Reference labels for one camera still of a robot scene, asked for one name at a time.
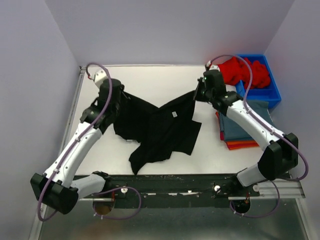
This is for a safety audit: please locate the black floral t shirt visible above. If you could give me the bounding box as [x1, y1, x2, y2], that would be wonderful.
[113, 91, 202, 175]

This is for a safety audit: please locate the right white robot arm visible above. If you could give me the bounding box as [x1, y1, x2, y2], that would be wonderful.
[194, 70, 298, 196]

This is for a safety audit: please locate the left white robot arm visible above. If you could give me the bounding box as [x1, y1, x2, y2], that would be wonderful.
[30, 78, 125, 215]

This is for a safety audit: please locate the red t shirt in bin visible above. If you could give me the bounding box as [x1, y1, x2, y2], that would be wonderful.
[205, 56, 271, 90]

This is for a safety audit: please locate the folded magenta t shirt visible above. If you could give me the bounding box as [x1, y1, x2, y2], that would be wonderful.
[220, 131, 225, 141]

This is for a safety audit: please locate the folded teal t shirt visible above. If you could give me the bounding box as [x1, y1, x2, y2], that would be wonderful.
[217, 100, 274, 145]

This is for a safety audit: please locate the blue plastic bin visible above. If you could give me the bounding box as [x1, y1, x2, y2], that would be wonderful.
[240, 54, 282, 109]

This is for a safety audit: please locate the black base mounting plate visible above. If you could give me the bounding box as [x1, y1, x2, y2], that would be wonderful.
[85, 174, 260, 209]

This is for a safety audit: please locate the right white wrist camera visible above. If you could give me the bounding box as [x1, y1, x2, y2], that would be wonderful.
[205, 61, 220, 72]

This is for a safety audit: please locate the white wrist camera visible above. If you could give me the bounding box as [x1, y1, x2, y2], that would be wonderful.
[205, 61, 220, 72]
[93, 69, 108, 88]

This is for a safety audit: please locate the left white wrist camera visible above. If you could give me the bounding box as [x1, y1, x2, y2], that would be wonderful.
[93, 69, 108, 88]

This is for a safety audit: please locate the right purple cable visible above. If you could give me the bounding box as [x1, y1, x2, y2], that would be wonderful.
[205, 54, 310, 219]

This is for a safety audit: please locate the purple cable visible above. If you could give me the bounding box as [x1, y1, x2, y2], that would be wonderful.
[36, 62, 142, 222]
[205, 54, 310, 219]

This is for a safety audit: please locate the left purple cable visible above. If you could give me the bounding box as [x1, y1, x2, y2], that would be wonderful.
[36, 62, 142, 222]

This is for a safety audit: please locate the aluminium left side rail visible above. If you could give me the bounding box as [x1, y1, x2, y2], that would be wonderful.
[57, 65, 86, 157]

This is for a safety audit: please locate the aluminium rail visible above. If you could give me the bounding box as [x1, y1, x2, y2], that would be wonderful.
[57, 65, 86, 157]
[39, 177, 306, 201]

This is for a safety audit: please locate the aluminium front rail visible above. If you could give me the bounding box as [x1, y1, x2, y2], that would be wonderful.
[39, 177, 306, 201]

